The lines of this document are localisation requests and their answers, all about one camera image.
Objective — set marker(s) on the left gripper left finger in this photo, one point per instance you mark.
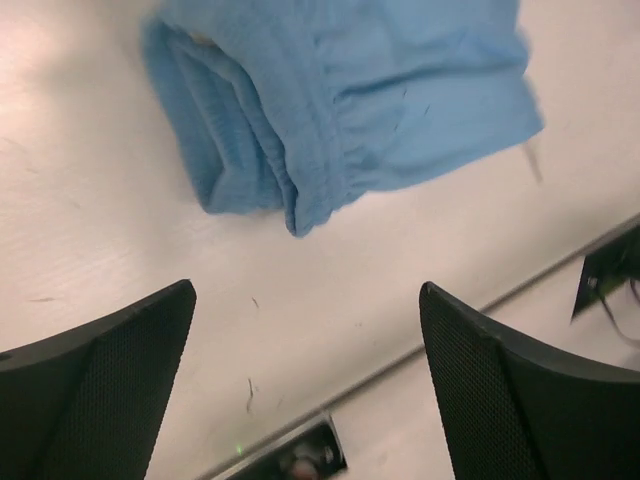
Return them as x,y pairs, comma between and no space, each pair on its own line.
88,403

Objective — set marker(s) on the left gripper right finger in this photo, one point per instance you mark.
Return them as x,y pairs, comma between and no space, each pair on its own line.
513,407

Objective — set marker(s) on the light blue shorts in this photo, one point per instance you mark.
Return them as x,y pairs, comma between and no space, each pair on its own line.
305,106

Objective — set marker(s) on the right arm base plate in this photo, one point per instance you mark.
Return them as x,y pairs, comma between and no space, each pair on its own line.
613,262

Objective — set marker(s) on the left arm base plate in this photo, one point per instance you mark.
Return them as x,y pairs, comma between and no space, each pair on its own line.
308,449

